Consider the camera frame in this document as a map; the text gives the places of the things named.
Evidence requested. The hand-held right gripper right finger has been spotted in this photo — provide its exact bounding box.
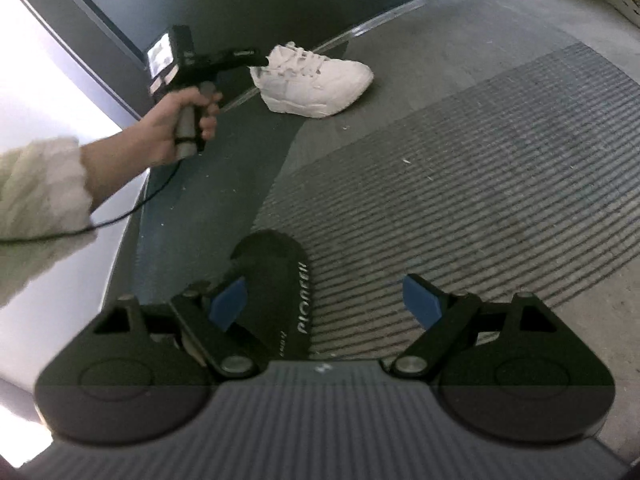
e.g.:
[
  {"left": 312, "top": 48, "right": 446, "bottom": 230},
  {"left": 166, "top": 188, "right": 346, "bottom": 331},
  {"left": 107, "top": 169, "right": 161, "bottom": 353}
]
[{"left": 390, "top": 274, "right": 558, "bottom": 380}]

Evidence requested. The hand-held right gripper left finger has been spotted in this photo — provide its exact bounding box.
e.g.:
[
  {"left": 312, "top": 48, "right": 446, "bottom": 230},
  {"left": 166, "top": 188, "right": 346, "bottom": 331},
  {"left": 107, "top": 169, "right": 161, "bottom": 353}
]
[{"left": 95, "top": 280, "right": 258, "bottom": 380}]

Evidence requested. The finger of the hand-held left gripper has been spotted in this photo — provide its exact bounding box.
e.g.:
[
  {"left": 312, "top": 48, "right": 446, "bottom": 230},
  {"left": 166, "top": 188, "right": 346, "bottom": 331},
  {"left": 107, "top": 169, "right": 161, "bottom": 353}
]
[{"left": 222, "top": 47, "right": 271, "bottom": 68}]

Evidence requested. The black slide slipper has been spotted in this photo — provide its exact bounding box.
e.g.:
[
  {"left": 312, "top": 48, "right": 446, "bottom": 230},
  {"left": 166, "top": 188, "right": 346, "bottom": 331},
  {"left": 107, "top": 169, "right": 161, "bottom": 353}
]
[{"left": 227, "top": 229, "right": 313, "bottom": 361}]

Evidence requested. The chunky white sneaker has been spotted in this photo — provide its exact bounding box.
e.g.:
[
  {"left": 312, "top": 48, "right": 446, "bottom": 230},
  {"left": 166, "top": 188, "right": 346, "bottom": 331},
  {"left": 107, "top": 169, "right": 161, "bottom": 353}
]
[{"left": 250, "top": 44, "right": 375, "bottom": 119}]

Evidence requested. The person's left forearm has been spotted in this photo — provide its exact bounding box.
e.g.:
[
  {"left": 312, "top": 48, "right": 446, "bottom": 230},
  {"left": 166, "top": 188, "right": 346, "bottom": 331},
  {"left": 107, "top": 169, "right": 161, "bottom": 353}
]
[{"left": 0, "top": 125, "right": 151, "bottom": 308}]

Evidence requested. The person's left hand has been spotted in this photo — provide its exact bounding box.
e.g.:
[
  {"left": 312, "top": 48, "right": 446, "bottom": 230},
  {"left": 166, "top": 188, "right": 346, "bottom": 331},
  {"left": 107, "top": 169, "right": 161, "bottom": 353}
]
[{"left": 132, "top": 86, "right": 223, "bottom": 168}]

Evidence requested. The black entrance door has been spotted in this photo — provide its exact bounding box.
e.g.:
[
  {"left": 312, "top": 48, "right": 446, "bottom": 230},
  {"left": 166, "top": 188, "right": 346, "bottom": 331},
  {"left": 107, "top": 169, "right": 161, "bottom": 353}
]
[{"left": 37, "top": 0, "right": 493, "bottom": 111}]

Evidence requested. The grey patterned door mat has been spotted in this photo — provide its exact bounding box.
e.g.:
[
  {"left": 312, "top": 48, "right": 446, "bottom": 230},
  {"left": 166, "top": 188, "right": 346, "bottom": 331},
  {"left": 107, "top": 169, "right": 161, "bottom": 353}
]
[{"left": 102, "top": 0, "right": 640, "bottom": 461}]

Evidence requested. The black cable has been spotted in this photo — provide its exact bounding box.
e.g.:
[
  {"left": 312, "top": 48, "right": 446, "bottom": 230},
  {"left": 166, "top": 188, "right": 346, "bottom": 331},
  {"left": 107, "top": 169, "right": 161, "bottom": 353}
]
[{"left": 0, "top": 157, "right": 181, "bottom": 246}]

